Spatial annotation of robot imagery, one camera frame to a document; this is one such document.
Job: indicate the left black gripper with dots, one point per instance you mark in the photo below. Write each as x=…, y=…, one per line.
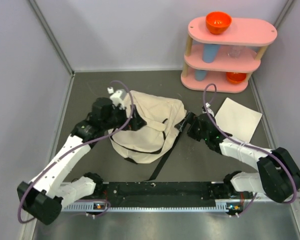
x=136, y=122

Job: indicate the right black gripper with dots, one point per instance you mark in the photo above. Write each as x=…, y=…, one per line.
x=190, y=118

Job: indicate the cream canvas student backpack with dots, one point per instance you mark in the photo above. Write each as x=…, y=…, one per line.
x=158, y=137

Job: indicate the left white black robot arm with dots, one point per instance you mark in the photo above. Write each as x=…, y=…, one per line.
x=44, y=197

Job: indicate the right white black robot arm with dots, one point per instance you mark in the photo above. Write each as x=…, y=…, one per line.
x=277, y=175

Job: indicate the blue cup on bottom shelf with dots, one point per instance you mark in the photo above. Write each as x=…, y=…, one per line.
x=199, y=75

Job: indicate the blue cup on shelf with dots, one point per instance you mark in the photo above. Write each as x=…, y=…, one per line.
x=210, y=52
x=199, y=75

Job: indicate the white square notebook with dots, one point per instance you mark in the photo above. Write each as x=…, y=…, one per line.
x=238, y=120

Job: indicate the orange bowl on bottom shelf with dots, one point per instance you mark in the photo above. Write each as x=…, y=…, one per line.
x=236, y=77

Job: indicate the orange bowl on shelf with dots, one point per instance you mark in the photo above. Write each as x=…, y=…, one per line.
x=217, y=22
x=236, y=77

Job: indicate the pink three-tier shelf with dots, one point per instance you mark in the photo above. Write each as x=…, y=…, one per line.
x=252, y=33

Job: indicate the blue cup on middle shelf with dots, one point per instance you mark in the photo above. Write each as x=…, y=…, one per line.
x=210, y=52

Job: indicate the clear glass on middle shelf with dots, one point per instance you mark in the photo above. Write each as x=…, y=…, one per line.
x=234, y=51

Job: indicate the orange bowl on top shelf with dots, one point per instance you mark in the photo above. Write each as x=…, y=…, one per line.
x=217, y=22

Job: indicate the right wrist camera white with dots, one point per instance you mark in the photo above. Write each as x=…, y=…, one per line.
x=206, y=109

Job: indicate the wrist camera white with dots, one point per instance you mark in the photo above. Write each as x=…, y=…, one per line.
x=206, y=109
x=117, y=96

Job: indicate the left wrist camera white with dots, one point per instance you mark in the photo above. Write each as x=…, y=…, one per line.
x=117, y=96

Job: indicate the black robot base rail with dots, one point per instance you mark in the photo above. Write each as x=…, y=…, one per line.
x=161, y=194

